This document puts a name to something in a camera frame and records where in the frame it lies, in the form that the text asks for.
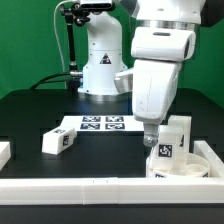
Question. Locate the white rail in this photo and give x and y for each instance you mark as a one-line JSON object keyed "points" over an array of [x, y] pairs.
{"points": [[202, 149], [78, 191]]}

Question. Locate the white marker sheet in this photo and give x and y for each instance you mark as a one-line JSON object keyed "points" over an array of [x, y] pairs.
{"points": [[102, 123]]}

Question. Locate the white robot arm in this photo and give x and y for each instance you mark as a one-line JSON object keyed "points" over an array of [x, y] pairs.
{"points": [[164, 38]]}

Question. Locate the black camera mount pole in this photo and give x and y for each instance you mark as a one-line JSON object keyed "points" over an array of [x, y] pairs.
{"points": [[73, 15]]}

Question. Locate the white front rail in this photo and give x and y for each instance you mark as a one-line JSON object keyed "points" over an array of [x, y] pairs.
{"points": [[78, 191]]}

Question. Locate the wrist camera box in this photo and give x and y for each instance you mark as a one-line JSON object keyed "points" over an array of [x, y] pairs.
{"points": [[124, 81]]}

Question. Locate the white right rail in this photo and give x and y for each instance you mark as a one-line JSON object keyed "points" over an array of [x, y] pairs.
{"points": [[202, 149]]}

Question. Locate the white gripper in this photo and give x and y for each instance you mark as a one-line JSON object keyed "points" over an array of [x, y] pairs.
{"points": [[154, 89]]}

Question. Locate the white block at left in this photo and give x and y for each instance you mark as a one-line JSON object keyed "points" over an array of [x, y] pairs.
{"points": [[5, 153]]}

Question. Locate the white round stool seat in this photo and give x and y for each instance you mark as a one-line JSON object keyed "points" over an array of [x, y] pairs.
{"points": [[196, 166]]}

